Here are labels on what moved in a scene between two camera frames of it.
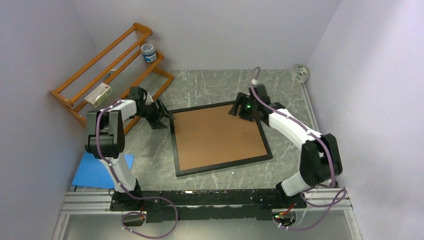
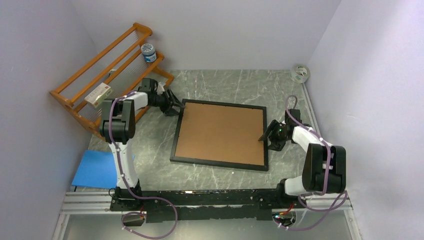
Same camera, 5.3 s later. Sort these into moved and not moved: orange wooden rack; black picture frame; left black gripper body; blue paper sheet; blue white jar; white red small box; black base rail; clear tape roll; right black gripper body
Moved: black picture frame; right black gripper body; left black gripper body
Not moved: black base rail; orange wooden rack; clear tape roll; blue white jar; white red small box; blue paper sheet
